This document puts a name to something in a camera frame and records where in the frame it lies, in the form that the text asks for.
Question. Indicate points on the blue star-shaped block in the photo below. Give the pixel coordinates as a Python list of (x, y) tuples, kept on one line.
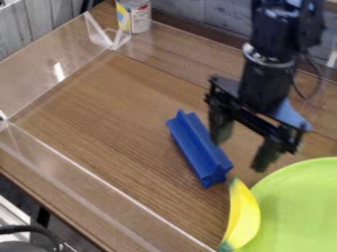
[(206, 158)]

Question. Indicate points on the yellow toy banana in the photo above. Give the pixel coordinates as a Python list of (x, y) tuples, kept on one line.
[(243, 217)]

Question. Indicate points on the green plate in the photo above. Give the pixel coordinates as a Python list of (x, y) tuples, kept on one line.
[(297, 197)]

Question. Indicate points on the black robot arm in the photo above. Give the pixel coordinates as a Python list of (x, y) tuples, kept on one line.
[(286, 27)]

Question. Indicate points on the clear acrylic enclosure wall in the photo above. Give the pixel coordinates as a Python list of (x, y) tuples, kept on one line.
[(84, 143)]

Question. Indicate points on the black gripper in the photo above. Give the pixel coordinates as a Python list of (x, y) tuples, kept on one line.
[(257, 102)]

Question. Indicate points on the white can with label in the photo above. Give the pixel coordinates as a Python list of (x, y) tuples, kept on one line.
[(134, 15)]

